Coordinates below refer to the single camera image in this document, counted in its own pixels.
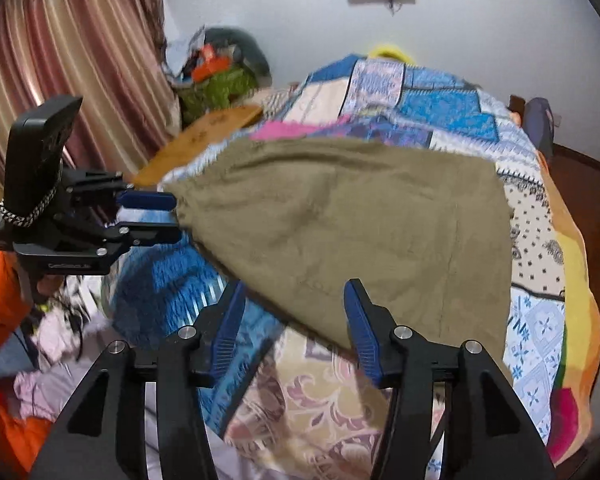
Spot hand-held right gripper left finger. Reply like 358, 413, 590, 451
29, 280, 247, 480

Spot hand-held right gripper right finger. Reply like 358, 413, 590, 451
343, 278, 557, 480

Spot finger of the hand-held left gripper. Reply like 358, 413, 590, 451
116, 189, 178, 212
98, 223, 183, 261

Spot olive green pants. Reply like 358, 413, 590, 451
157, 136, 515, 383

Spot person's left forearm orange sleeve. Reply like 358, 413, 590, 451
0, 249, 43, 365

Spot person's left hand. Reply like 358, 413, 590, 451
35, 274, 65, 302

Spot orange wooden board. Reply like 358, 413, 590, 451
132, 103, 263, 187

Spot striped pink curtain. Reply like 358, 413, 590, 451
0, 0, 181, 188

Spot pile of clothes and bags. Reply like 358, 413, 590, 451
166, 25, 273, 128

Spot pile of light pink clothes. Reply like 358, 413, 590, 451
13, 275, 126, 423

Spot patchwork printed blanket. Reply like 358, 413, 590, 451
102, 53, 600, 480

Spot yellow cloth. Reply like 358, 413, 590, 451
368, 43, 415, 65

